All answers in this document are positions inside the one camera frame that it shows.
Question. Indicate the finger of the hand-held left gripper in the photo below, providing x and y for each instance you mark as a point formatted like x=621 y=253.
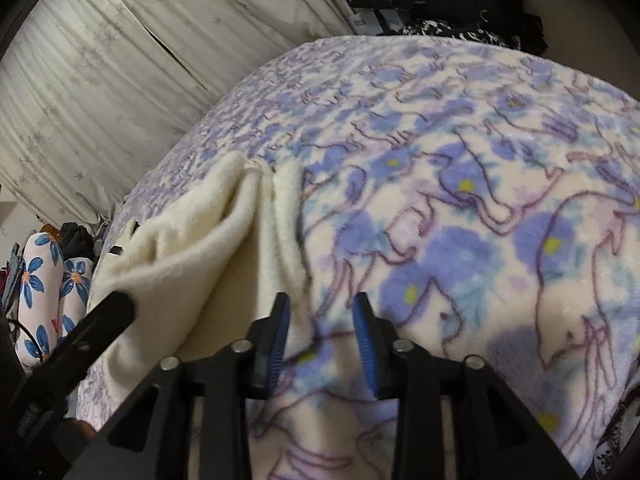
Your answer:
x=95 y=332

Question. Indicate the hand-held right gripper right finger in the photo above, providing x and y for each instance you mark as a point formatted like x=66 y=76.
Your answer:
x=364 y=347

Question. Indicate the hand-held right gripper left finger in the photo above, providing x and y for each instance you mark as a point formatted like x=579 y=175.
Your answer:
x=281 y=345

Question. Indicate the cream knit sweater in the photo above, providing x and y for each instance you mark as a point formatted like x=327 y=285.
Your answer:
x=200 y=240

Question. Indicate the dark clothes pile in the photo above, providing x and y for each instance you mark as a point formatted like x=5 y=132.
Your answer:
x=77 y=240

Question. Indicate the pile of grey and red clothes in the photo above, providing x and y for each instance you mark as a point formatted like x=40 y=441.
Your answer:
x=11 y=275

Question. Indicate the small rolled blue-flower quilt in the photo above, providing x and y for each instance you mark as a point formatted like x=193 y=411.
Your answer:
x=75 y=290

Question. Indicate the large rolled blue-flower quilt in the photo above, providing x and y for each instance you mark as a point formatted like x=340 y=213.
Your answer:
x=37 y=285

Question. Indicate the purple floral fleece blanket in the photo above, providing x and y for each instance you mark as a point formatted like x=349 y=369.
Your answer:
x=450 y=210

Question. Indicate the dark dotted cloth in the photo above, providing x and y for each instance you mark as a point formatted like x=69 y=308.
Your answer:
x=622 y=435

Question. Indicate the white patterned curtain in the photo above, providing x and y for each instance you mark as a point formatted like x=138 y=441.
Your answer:
x=125 y=60

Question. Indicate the white cardboard box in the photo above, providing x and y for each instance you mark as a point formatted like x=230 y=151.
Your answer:
x=372 y=21

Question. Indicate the black and white patterned cloth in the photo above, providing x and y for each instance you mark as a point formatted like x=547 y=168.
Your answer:
x=450 y=30

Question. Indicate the black bags under shelf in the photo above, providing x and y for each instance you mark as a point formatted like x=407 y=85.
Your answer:
x=475 y=2

